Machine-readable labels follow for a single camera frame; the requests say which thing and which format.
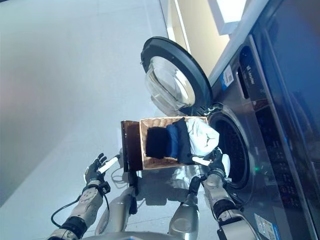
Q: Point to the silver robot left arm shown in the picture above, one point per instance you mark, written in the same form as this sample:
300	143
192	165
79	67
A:
86	202

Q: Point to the silver robot left leg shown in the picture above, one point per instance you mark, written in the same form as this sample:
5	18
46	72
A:
117	210

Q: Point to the folded black garment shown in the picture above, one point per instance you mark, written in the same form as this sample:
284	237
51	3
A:
156	143

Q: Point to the blue white energy label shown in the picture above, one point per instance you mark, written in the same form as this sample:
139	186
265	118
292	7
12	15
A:
227	77

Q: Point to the dark navy garment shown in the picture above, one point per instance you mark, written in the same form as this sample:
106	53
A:
184	145

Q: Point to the blue white info sticker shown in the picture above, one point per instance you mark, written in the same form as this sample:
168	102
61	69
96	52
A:
265	226

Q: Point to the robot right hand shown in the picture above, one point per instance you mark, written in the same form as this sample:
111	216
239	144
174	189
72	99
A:
217	165

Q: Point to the silver robot right leg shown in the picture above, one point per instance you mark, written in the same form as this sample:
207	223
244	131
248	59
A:
183	217

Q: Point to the grey robot torso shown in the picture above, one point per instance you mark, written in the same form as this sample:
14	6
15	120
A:
150	236

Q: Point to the round glass washer door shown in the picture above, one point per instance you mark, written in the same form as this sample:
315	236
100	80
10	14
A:
195	70

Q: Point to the silver robot leg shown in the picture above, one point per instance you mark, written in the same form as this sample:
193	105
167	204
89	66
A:
117	210
183	217

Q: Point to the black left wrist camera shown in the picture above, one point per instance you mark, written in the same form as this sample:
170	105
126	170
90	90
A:
105	188

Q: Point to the blue garment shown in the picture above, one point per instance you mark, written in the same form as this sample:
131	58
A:
172	141

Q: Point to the white garment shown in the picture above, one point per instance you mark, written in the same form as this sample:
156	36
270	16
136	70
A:
202	140

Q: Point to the woven wicker laundry basket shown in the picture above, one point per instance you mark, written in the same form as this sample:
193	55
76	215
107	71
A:
160	163

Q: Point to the grey front-load washing machine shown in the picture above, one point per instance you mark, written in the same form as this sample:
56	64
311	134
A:
262	162

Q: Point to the glossy brown wooden stool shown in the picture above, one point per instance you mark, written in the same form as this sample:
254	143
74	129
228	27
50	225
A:
131	145

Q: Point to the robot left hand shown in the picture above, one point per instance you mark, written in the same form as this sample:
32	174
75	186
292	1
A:
93	173

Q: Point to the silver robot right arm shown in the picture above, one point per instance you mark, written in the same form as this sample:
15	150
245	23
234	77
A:
220	197

